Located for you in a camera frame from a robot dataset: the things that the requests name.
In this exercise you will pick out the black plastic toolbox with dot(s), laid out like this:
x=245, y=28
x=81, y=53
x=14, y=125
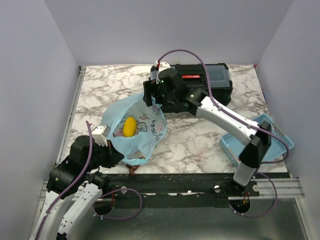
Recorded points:
x=215, y=82

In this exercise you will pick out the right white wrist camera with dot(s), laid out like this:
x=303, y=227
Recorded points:
x=159, y=66

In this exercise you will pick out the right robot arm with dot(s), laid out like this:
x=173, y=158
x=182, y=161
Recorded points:
x=255, y=137

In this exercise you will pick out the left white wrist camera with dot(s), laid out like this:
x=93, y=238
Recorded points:
x=99, y=134

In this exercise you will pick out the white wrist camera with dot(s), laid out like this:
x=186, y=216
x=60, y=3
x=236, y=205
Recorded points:
x=99, y=134
x=159, y=66

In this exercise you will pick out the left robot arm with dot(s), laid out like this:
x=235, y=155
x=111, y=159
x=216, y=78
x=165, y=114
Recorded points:
x=72, y=188

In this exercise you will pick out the light blue plastic bag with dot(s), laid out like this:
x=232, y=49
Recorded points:
x=150, y=128

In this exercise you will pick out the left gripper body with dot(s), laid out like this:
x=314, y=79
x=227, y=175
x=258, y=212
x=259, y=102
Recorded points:
x=104, y=156

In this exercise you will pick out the brown brass faucet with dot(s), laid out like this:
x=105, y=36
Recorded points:
x=132, y=169

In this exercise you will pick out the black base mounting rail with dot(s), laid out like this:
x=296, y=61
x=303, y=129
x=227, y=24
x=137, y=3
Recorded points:
x=177, y=190

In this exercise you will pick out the yellow fake lemon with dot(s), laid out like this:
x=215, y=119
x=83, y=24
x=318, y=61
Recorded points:
x=129, y=127

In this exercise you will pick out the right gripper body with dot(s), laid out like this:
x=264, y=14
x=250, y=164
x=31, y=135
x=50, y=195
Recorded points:
x=154, y=86

